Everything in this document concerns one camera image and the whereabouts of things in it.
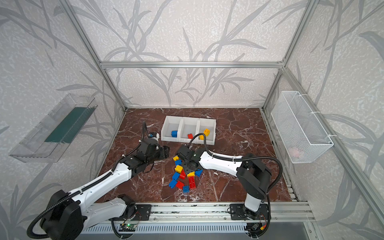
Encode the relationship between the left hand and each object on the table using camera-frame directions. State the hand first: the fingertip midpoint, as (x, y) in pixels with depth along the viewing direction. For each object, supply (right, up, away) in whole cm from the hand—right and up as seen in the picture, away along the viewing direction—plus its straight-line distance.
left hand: (168, 144), depth 84 cm
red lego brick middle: (+9, -18, +1) cm, 20 cm away
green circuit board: (-16, -38, -13) cm, 43 cm away
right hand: (+12, -11, +1) cm, 16 cm away
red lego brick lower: (+7, -22, -3) cm, 23 cm away
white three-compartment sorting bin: (+6, +8, +19) cm, 22 cm away
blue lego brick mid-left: (+5, -18, +1) cm, 19 cm away
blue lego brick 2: (+3, -22, -2) cm, 22 cm away
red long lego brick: (+14, -22, -2) cm, 26 cm away
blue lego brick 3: (+5, -12, +6) cm, 15 cm away
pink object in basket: (+65, -2, -12) cm, 66 cm away
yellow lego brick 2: (+19, +5, -10) cm, 22 cm away
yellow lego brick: (+23, +6, +18) cm, 29 cm away
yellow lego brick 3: (+14, -17, 0) cm, 22 cm away
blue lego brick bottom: (+11, -24, -4) cm, 26 cm away
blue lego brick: (+18, -16, 0) cm, 24 cm away
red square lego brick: (+11, +3, +18) cm, 21 cm away
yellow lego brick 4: (+6, -15, +2) cm, 16 cm away
